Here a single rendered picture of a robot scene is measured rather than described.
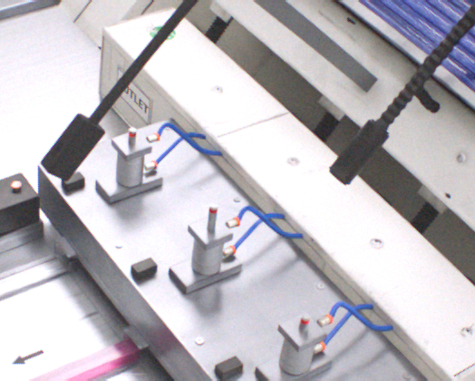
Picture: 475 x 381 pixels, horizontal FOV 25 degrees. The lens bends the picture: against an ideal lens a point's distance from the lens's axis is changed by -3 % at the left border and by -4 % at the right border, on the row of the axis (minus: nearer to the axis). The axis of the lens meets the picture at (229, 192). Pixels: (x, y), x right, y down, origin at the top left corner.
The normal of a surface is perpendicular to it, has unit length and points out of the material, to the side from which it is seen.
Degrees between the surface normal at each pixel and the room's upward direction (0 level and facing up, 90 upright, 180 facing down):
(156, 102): 133
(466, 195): 90
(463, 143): 90
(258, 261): 43
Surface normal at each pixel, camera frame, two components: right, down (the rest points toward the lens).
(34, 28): 0.11, -0.75
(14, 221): 0.57, 0.59
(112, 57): -0.82, 0.31
